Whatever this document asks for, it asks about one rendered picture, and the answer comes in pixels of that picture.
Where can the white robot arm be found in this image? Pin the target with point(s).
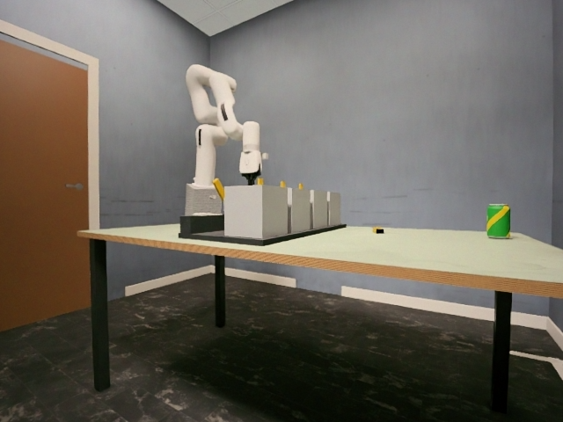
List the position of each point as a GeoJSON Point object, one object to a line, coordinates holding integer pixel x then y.
{"type": "Point", "coordinates": [207, 136]}

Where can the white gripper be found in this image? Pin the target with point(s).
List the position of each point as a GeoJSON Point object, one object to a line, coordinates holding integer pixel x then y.
{"type": "Point", "coordinates": [250, 165]}

